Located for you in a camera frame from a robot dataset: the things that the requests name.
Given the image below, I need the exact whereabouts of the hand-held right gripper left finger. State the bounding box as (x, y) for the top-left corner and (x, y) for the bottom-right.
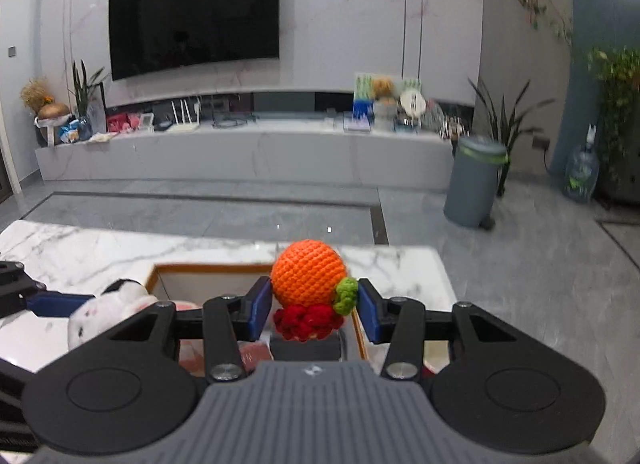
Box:
(70, 275), (274, 383)

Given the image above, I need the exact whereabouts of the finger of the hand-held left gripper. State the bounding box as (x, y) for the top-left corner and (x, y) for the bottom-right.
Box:
(0, 260), (98, 319)
(0, 358), (33, 397)

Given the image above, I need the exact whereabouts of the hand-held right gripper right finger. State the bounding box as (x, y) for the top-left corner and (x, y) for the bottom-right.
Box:
(356, 277), (543, 381)

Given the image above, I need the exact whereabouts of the white animal plush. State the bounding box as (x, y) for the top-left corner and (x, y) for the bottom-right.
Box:
(66, 278), (158, 352)

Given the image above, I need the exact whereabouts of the orange cardboard storage box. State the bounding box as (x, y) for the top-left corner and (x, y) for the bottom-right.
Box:
(147, 261), (453, 380)

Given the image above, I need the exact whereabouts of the crochet orange toy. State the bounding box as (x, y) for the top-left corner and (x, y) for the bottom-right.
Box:
(270, 239), (360, 343)

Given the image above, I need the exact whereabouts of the marble television console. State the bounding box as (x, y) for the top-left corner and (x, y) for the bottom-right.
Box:
(35, 89), (476, 190)

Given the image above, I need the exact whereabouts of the grey trash bin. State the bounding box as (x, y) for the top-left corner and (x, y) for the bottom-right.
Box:
(443, 135), (508, 231)

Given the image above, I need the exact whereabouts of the brown mushroom ornament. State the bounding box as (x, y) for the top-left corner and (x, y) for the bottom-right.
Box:
(37, 103), (73, 145)

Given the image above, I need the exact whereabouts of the white router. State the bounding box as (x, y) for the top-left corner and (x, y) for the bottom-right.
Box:
(167, 99), (202, 132)

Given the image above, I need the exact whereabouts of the teddy bear on shelf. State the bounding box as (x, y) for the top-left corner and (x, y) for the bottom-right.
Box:
(374, 97), (398, 131)

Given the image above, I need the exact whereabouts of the decorative plate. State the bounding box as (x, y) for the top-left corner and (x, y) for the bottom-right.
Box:
(422, 100), (446, 131)

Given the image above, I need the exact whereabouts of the dried flower bunch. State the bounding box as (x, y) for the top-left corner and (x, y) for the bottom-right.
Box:
(20, 78), (51, 112)

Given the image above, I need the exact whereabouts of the round white fan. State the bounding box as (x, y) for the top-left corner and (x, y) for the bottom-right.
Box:
(400, 88), (426, 117)

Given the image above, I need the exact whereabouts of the green plant on console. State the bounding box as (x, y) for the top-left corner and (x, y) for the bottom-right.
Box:
(70, 59), (108, 117)

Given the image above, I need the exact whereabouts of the green picture card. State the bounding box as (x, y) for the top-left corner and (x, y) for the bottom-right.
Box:
(354, 72), (422, 100)

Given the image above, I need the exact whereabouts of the long-leaf floor plant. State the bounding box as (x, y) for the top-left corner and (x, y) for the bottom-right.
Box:
(467, 75), (556, 195)

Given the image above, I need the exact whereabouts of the large water bottle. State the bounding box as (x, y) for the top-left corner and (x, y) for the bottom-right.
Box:
(564, 124), (601, 203)

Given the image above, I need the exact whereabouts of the grey cabinet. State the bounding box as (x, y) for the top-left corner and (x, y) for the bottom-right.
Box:
(595, 164), (640, 210)

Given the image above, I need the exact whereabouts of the leafy plant on cabinet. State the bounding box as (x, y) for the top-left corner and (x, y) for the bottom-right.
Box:
(585, 44), (640, 185)

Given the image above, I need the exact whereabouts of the black wall television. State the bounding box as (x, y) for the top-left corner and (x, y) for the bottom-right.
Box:
(108, 0), (281, 81)

